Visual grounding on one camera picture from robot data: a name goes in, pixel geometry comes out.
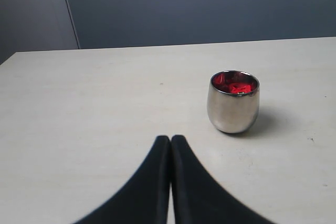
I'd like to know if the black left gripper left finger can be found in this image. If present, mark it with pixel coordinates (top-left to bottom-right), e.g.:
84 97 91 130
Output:
77 135 170 223

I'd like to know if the stainless steel cup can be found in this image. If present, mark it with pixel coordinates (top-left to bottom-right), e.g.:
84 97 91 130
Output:
207 70 260 134

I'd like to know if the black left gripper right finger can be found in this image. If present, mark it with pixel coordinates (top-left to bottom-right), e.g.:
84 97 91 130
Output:
171 135 271 223

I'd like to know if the red candy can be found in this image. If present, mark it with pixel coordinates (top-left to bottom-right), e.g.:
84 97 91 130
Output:
212 72 257 94

